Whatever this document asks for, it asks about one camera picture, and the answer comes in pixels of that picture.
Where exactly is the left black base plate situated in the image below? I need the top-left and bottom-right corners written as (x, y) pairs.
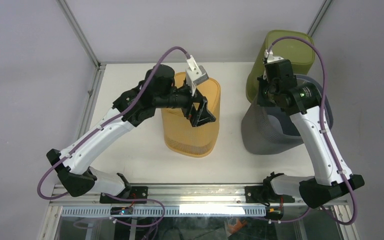
top-left (99, 185), bottom-right (149, 204)

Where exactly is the white slotted cable duct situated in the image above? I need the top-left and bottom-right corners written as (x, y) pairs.
top-left (61, 203), bottom-right (266, 218)

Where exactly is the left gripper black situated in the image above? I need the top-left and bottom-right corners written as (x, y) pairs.
top-left (154, 81), bottom-right (216, 126)

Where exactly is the grey slatted plastic basket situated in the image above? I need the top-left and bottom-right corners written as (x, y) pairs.
top-left (241, 74), bottom-right (333, 156)

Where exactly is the right aluminium frame post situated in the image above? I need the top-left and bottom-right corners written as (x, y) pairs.
top-left (306, 0), bottom-right (334, 37)

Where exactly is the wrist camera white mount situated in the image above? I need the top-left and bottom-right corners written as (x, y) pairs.
top-left (263, 49), bottom-right (284, 64)
top-left (185, 55), bottom-right (209, 97)

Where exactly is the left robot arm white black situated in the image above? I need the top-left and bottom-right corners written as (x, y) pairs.
top-left (46, 64), bottom-right (216, 203)

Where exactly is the left aluminium frame post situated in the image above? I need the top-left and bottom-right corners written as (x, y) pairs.
top-left (56, 0), bottom-right (101, 70)

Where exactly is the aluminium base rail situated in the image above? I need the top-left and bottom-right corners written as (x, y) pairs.
top-left (49, 183), bottom-right (349, 207)

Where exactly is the yellow slatted plastic basket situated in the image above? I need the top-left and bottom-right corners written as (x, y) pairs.
top-left (161, 77), bottom-right (222, 158)

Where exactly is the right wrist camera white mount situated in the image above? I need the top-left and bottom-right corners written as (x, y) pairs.
top-left (263, 49), bottom-right (284, 64)

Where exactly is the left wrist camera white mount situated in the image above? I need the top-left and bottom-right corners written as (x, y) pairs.
top-left (185, 55), bottom-right (209, 97)

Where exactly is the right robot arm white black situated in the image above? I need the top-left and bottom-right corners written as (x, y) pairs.
top-left (257, 59), bottom-right (365, 209)

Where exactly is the orange object under table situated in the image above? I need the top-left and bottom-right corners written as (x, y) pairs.
top-left (227, 217), bottom-right (248, 234)

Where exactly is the green slatted plastic basket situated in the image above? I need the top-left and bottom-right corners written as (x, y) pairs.
top-left (245, 30), bottom-right (315, 103)

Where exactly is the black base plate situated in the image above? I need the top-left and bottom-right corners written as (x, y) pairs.
top-left (244, 185), bottom-right (296, 205)
top-left (99, 185), bottom-right (149, 204)

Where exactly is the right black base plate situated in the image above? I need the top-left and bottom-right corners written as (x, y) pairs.
top-left (244, 185), bottom-right (296, 205)

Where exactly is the aluminium frame post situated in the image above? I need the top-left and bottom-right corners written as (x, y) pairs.
top-left (306, 0), bottom-right (334, 37)
top-left (56, 0), bottom-right (101, 70)

